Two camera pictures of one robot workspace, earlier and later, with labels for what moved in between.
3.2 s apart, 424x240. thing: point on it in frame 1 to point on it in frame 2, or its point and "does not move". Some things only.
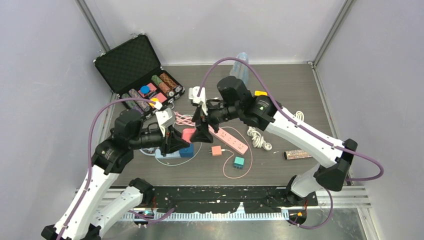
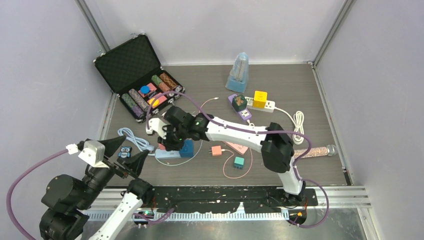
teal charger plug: x=239 y=162 does not move
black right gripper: x=201 y=134 to x=168 y=142
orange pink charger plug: x=216 y=150 does not move
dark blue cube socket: x=188 y=152 does not move
